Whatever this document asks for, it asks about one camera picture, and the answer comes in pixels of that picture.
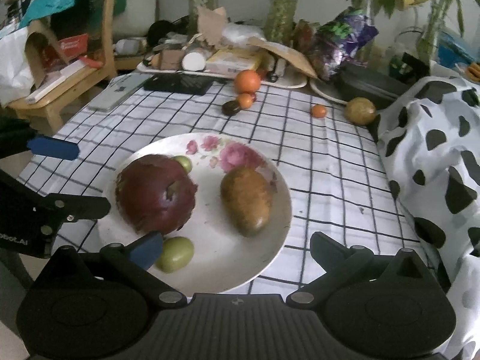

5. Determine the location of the white oval tray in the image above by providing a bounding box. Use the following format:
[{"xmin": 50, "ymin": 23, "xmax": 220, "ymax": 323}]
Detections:
[{"xmin": 136, "ymin": 62, "xmax": 308, "ymax": 89}]

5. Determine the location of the small green fruit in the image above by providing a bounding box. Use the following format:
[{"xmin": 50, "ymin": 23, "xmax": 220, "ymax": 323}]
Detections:
[
  {"xmin": 173, "ymin": 155, "xmax": 193, "ymax": 174},
  {"xmin": 154, "ymin": 236, "xmax": 194, "ymax": 273}
]

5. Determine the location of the clear plastic bag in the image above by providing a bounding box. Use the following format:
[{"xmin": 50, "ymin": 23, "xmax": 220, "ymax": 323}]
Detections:
[{"xmin": 220, "ymin": 23, "xmax": 266, "ymax": 50}]

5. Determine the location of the yellow-green round fruit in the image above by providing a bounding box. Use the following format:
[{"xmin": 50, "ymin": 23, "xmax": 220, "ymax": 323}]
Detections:
[{"xmin": 344, "ymin": 97, "xmax": 377, "ymax": 126}]

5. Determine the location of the white floral plate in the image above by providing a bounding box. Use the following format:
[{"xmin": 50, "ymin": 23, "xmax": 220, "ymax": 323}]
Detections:
[{"xmin": 97, "ymin": 132, "xmax": 292, "ymax": 297}]

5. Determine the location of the dark brown passion fruit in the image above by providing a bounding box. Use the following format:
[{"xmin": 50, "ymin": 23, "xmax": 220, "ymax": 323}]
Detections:
[{"xmin": 221, "ymin": 100, "xmax": 242, "ymax": 117}]

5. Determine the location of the light blue smartphone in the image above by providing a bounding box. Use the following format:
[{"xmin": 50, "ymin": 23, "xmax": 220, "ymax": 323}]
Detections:
[{"xmin": 88, "ymin": 73, "xmax": 152, "ymax": 111}]

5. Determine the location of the wooden stool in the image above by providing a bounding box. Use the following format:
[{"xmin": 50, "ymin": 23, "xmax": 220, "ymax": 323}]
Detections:
[{"xmin": 7, "ymin": 0, "xmax": 116, "ymax": 133}]

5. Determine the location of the black zip case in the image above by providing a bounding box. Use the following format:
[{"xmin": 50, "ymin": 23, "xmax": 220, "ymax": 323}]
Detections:
[{"xmin": 334, "ymin": 63, "xmax": 410, "ymax": 110}]

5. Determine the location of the purple foil snack bag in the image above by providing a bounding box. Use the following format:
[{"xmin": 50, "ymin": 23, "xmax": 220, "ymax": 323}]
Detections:
[{"xmin": 306, "ymin": 7, "xmax": 379, "ymax": 81}]

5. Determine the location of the small orange tangerine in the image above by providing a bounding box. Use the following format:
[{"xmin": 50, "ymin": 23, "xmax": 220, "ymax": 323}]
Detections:
[{"xmin": 236, "ymin": 93, "xmax": 256, "ymax": 110}]

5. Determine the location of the brown paper envelope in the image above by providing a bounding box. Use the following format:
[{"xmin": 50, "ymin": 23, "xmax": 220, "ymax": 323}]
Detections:
[{"xmin": 248, "ymin": 37, "xmax": 318, "ymax": 79}]

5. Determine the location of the large orange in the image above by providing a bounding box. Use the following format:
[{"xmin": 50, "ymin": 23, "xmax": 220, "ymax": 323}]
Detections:
[{"xmin": 233, "ymin": 70, "xmax": 261, "ymax": 94}]

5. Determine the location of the cow print cloth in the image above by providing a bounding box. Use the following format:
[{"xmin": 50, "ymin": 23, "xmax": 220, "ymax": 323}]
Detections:
[{"xmin": 368, "ymin": 76, "xmax": 479, "ymax": 359}]

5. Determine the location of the yellow white medicine box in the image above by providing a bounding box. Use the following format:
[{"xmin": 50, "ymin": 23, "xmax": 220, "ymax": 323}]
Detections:
[{"xmin": 205, "ymin": 48, "xmax": 263, "ymax": 75}]

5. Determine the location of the large purple red onion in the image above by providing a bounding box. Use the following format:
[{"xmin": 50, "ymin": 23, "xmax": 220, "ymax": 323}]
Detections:
[{"xmin": 115, "ymin": 154, "xmax": 198, "ymax": 236}]

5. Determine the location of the brown oval avocado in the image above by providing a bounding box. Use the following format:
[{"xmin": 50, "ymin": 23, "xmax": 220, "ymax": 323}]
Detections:
[{"xmin": 220, "ymin": 166, "xmax": 272, "ymax": 236}]

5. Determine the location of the white cylindrical jar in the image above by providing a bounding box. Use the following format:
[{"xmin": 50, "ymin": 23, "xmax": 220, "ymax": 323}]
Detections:
[{"xmin": 181, "ymin": 48, "xmax": 212, "ymax": 72}]

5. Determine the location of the tiny orange tomato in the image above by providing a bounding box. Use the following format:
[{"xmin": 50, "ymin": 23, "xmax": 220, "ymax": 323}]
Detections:
[{"xmin": 311, "ymin": 104, "xmax": 328, "ymax": 119}]

